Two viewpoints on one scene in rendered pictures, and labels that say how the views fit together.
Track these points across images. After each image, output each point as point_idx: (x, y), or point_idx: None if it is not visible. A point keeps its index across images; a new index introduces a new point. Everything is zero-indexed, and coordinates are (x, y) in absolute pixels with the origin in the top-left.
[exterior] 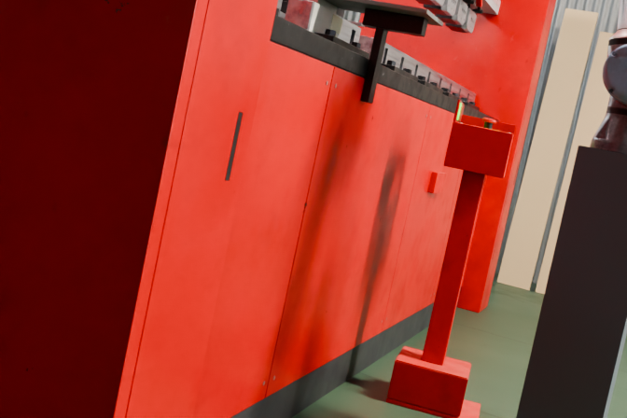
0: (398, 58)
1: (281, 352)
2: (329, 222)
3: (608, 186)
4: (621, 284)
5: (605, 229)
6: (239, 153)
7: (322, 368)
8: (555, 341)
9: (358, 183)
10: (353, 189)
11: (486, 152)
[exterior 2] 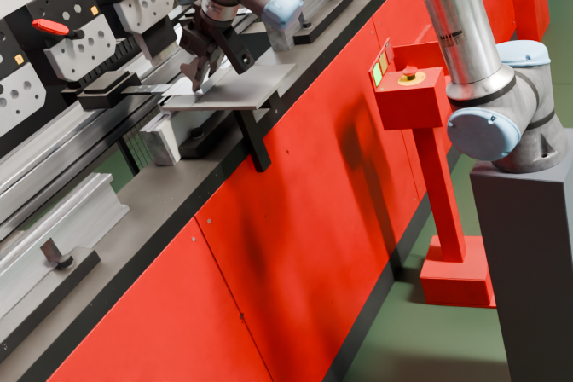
0: None
1: None
2: (286, 272)
3: (515, 207)
4: (563, 287)
5: (527, 245)
6: None
7: (356, 320)
8: (520, 330)
9: (306, 202)
10: (302, 216)
11: (416, 109)
